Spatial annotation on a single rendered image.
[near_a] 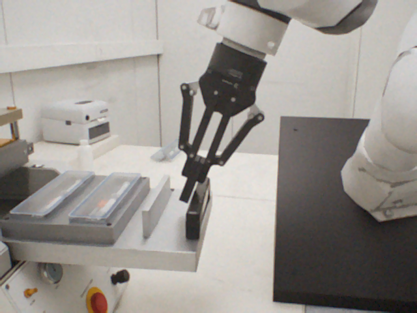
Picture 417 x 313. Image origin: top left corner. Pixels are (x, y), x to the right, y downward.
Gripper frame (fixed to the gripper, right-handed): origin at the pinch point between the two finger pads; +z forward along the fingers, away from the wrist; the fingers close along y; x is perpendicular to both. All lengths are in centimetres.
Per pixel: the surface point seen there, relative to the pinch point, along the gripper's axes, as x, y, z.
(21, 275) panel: -11.9, -17.2, 18.6
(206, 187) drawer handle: 2.1, 2.5, 1.3
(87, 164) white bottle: 67, -37, 38
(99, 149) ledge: 98, -44, 44
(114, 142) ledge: 111, -42, 44
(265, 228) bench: 40, 22, 22
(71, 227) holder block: -10.8, -12.6, 8.7
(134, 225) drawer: -4.9, -5.3, 8.3
